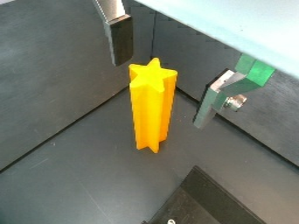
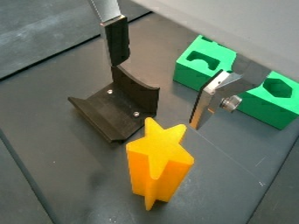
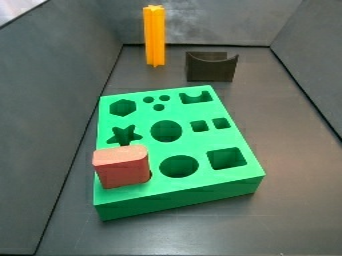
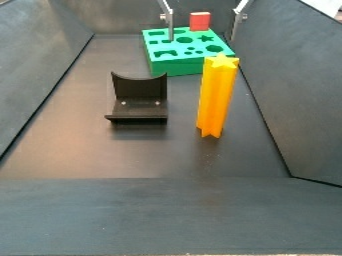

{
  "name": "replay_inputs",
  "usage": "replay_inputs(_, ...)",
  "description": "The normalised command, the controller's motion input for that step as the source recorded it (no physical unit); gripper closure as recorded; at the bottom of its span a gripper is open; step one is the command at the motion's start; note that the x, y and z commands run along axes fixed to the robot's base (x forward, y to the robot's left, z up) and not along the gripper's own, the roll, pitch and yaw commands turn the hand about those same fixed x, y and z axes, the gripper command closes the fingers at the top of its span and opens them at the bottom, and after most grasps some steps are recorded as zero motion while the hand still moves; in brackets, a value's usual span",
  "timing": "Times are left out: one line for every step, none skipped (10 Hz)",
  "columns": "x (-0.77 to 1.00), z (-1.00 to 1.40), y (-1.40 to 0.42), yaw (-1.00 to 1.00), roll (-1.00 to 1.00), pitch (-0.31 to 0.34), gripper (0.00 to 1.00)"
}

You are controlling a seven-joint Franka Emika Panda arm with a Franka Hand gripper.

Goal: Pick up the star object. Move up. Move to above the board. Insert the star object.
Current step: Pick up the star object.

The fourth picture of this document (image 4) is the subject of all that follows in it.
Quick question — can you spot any black curved stand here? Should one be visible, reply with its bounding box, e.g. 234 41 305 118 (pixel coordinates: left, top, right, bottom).
104 72 169 122

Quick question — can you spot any green shape sorter board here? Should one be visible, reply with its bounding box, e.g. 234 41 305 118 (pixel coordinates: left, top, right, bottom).
142 27 235 76

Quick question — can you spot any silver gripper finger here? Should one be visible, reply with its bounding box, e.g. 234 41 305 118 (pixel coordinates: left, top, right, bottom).
230 0 250 40
157 0 174 41

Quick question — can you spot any red rounded block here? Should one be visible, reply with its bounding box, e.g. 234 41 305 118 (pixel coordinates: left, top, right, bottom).
190 12 211 31

